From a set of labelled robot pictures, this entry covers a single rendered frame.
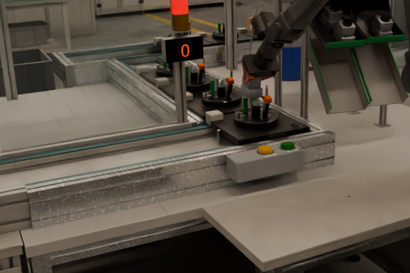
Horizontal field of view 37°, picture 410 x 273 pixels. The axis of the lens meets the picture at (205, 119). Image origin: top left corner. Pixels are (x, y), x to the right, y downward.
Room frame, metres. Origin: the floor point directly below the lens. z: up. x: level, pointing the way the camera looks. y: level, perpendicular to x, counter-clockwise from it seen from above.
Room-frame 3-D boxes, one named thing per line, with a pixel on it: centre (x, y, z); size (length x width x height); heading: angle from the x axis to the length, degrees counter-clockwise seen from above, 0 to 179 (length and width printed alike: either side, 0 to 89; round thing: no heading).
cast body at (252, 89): (1.83, -0.14, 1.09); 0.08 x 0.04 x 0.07; 23
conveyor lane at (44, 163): (1.71, 0.13, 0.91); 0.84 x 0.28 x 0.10; 113
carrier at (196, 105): (2.04, -0.06, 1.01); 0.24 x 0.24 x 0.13; 23
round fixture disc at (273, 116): (1.81, -0.16, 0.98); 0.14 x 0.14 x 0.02
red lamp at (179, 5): (1.84, 0.06, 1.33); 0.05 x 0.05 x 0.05
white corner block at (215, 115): (1.86, -0.03, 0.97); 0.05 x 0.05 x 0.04; 23
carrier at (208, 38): (3.24, -0.13, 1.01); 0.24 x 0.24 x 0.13; 23
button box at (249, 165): (1.57, -0.16, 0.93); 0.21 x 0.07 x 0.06; 113
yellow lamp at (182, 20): (1.84, 0.06, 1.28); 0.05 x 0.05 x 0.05
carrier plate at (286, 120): (1.81, -0.16, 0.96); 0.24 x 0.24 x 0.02; 23
